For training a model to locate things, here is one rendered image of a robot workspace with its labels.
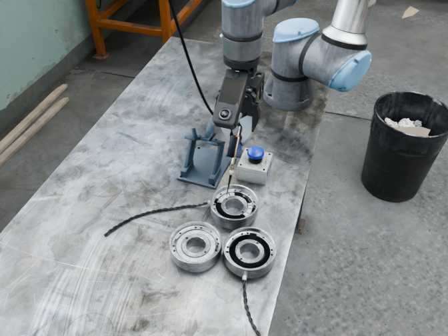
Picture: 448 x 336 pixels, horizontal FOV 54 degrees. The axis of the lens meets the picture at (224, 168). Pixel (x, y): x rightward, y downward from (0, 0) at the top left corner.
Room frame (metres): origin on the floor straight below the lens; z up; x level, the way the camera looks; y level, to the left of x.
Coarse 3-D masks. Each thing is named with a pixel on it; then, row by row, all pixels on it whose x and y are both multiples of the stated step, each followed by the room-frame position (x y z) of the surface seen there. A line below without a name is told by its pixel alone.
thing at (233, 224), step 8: (216, 192) 0.67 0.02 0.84; (224, 192) 0.68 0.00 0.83; (240, 192) 0.68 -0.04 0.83; (248, 192) 0.68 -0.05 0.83; (224, 200) 0.66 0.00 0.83; (232, 200) 0.66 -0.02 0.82; (240, 200) 0.66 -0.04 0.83; (256, 200) 0.65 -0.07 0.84; (224, 208) 0.64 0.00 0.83; (240, 208) 0.66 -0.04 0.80; (256, 208) 0.63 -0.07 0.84; (216, 216) 0.61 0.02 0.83; (248, 216) 0.60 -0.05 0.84; (256, 216) 0.62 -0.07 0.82; (224, 224) 0.60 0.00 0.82; (232, 224) 0.59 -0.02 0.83; (240, 224) 0.59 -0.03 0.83; (248, 224) 0.60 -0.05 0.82
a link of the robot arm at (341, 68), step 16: (352, 0) 1.01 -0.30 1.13; (368, 0) 1.00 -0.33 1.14; (336, 16) 1.02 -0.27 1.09; (352, 16) 1.00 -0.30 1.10; (368, 16) 1.00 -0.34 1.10; (336, 32) 1.00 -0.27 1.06; (352, 32) 0.99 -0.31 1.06; (320, 48) 1.01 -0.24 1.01; (336, 48) 0.97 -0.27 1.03; (352, 48) 0.97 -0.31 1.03; (304, 64) 1.01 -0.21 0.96; (320, 64) 0.98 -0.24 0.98; (336, 64) 0.96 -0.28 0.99; (352, 64) 0.94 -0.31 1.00; (368, 64) 0.99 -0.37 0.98; (320, 80) 0.98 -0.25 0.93; (336, 80) 0.94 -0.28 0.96; (352, 80) 0.95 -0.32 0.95
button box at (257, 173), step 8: (240, 160) 0.77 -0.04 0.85; (248, 160) 0.77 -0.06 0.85; (256, 160) 0.77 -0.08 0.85; (264, 160) 0.77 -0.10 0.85; (240, 168) 0.75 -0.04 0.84; (248, 168) 0.75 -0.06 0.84; (256, 168) 0.75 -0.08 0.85; (264, 168) 0.75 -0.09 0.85; (240, 176) 0.75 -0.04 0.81; (248, 176) 0.74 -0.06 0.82; (256, 176) 0.74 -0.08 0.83; (264, 176) 0.73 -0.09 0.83; (264, 184) 0.73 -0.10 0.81
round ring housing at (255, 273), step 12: (240, 228) 0.57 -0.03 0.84; (252, 228) 0.57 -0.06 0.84; (228, 240) 0.55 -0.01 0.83; (252, 240) 0.55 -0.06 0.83; (240, 252) 0.53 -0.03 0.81; (276, 252) 0.51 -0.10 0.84; (228, 264) 0.49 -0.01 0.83; (264, 264) 0.49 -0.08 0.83; (240, 276) 0.48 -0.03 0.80; (252, 276) 0.47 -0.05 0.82
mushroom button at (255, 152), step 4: (252, 148) 0.78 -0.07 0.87; (256, 148) 0.78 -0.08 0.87; (260, 148) 0.78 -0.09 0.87; (248, 152) 0.77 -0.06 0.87; (252, 152) 0.77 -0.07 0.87; (256, 152) 0.77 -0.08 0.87; (260, 152) 0.77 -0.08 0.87; (264, 152) 0.78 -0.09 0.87; (252, 156) 0.76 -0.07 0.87; (256, 156) 0.76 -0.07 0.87; (260, 156) 0.76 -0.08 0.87
